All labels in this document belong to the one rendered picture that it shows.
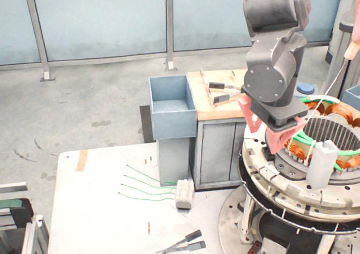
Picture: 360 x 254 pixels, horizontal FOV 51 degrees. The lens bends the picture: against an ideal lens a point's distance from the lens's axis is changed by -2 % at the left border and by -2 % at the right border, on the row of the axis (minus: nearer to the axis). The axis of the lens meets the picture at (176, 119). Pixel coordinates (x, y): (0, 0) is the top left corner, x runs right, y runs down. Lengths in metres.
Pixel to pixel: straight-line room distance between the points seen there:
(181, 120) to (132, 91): 2.02
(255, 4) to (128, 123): 2.13
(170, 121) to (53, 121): 1.88
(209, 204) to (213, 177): 0.08
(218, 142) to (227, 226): 0.22
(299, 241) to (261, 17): 0.65
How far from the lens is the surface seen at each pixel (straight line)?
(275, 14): 0.55
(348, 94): 1.08
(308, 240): 1.06
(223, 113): 0.93
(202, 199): 1.09
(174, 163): 1.06
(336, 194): 0.74
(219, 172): 1.08
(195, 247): 0.90
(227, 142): 1.00
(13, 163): 2.51
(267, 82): 0.51
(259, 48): 0.52
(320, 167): 0.69
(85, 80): 3.14
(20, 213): 1.20
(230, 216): 1.04
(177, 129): 0.95
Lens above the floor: 1.61
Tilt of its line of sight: 38 degrees down
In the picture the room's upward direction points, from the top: straight up
